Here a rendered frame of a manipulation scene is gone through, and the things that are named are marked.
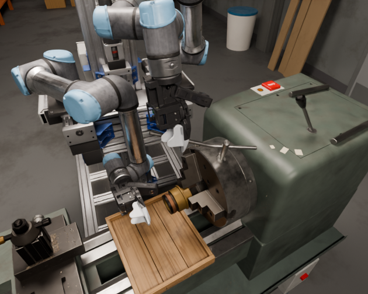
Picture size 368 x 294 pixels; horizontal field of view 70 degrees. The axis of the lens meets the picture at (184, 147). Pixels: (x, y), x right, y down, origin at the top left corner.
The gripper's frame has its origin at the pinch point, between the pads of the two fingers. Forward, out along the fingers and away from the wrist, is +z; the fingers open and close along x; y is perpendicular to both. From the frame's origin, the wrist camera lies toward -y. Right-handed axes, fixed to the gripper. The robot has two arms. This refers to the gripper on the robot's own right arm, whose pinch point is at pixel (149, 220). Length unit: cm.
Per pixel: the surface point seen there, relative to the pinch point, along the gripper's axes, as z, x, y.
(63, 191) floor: -134, -108, 34
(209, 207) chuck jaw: 7.1, 2.6, -19.0
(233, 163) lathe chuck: 3.0, 14.4, -30.3
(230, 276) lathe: 13, -54, -31
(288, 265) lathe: 22, -54, -59
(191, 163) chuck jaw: -7.7, 10.1, -20.6
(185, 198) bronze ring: 0.1, 3.2, -13.6
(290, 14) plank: -227, -31, -310
